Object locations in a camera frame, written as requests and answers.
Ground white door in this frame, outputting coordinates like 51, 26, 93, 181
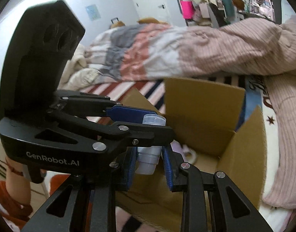
127, 0, 173, 26

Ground light blue wall poster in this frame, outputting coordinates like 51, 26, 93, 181
85, 4, 101, 20

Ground orange cloth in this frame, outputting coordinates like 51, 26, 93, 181
0, 181, 33, 224

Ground pink ribbed blanket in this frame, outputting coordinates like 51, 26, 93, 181
179, 16, 296, 210

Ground red string bracelet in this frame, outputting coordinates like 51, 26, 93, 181
6, 161, 25, 177

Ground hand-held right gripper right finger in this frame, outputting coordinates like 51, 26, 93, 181
162, 146, 267, 232

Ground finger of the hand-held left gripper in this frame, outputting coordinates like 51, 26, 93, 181
34, 114, 175, 154
49, 89, 154, 125

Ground brown cardboard box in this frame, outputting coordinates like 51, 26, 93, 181
115, 77, 265, 231

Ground person's left forearm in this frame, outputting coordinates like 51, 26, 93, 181
4, 157, 33, 209

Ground white and purple item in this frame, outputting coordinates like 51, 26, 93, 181
171, 141, 198, 165

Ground blue flat item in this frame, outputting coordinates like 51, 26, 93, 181
235, 94, 246, 132

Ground bright pink bag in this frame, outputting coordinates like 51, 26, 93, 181
180, 0, 194, 19

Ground striped bed sheet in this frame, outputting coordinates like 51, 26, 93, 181
79, 74, 249, 124

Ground white translucent plastic bottle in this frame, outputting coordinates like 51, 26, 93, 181
135, 113, 166, 175

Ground yellow pillow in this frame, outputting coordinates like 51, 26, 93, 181
138, 17, 168, 25

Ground pink grey patchwork quilt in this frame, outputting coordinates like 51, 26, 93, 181
85, 23, 211, 82

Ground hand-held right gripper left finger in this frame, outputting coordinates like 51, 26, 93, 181
21, 147, 139, 232

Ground white star printed blanket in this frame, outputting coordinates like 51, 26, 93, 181
245, 76, 296, 232

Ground white metal rack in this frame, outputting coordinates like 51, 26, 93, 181
244, 0, 277, 23

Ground brown bag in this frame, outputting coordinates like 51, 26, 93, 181
231, 0, 245, 12

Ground cream blanket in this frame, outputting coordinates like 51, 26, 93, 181
60, 45, 110, 90

